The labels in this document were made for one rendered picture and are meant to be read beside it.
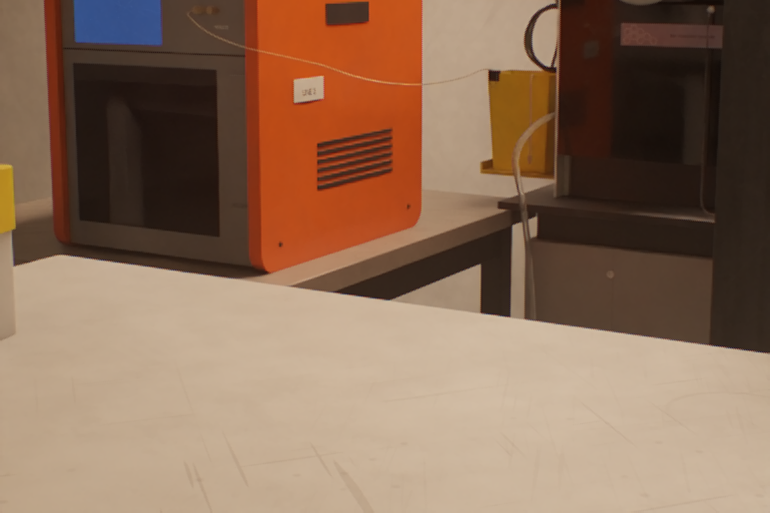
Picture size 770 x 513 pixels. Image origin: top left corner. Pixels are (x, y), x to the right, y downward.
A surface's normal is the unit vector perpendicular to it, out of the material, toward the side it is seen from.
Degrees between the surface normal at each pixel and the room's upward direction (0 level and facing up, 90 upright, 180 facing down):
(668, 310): 90
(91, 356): 0
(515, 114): 93
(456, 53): 90
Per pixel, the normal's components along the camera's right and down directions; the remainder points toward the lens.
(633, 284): -0.51, 0.16
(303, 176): 0.86, 0.09
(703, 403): 0.00, -0.98
